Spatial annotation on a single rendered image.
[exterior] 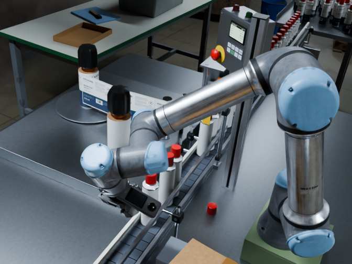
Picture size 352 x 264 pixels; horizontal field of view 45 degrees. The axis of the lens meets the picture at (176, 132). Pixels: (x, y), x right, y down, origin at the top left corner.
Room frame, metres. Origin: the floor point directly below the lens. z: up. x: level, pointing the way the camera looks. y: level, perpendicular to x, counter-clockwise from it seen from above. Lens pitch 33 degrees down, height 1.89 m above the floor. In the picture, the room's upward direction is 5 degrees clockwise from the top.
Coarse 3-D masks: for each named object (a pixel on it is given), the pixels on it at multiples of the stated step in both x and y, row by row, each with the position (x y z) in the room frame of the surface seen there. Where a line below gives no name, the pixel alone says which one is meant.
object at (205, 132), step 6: (210, 120) 1.38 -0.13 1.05; (204, 126) 1.37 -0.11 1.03; (210, 126) 1.37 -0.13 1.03; (204, 132) 1.37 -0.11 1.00; (210, 132) 1.38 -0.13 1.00; (204, 138) 1.37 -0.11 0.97; (210, 138) 1.38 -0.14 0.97; (198, 144) 1.39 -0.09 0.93; (204, 144) 1.37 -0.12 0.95; (198, 150) 1.38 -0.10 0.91; (204, 150) 1.37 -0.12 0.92
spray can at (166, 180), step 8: (168, 152) 1.10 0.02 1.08; (168, 160) 1.07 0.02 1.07; (168, 168) 1.07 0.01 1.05; (160, 176) 1.08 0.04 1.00; (168, 176) 1.06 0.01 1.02; (160, 184) 1.07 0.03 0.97; (168, 184) 1.06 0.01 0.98; (160, 192) 1.07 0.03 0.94; (168, 192) 1.07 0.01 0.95; (160, 200) 1.07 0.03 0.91
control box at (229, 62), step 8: (224, 8) 1.40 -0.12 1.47; (232, 8) 1.40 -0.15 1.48; (240, 8) 1.41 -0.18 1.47; (248, 8) 1.42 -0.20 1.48; (224, 16) 1.37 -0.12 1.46; (232, 16) 1.34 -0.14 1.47; (240, 16) 1.33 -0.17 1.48; (224, 24) 1.37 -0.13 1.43; (240, 24) 1.30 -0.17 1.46; (248, 24) 1.28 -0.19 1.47; (272, 24) 1.30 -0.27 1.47; (224, 32) 1.36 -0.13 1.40; (248, 32) 1.26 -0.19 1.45; (272, 32) 1.30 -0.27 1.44; (224, 40) 1.36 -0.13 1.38; (232, 40) 1.32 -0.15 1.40; (216, 48) 1.39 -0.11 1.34; (224, 48) 1.35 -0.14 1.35; (264, 48) 1.29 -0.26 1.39; (224, 56) 1.35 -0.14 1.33; (232, 56) 1.31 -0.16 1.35; (224, 64) 1.34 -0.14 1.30; (232, 64) 1.31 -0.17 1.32; (240, 64) 1.27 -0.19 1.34; (232, 72) 1.30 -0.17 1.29
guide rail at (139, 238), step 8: (216, 136) 1.41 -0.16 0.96; (200, 160) 1.24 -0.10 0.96; (192, 168) 1.19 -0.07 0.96; (176, 192) 1.06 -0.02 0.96; (168, 200) 1.01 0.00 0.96; (160, 208) 0.97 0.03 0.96; (152, 224) 0.91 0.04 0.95; (144, 232) 0.87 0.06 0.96; (136, 240) 0.83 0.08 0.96; (128, 248) 0.80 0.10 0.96; (128, 256) 0.78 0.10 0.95
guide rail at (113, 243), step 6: (192, 150) 1.37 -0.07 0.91; (186, 156) 1.32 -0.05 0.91; (138, 216) 0.98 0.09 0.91; (132, 222) 0.95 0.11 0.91; (126, 228) 0.92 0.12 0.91; (120, 234) 0.89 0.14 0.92; (114, 240) 0.87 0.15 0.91; (108, 246) 0.84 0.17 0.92; (114, 246) 0.86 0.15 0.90; (102, 252) 0.82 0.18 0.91; (108, 252) 0.83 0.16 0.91; (102, 258) 0.80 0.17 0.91
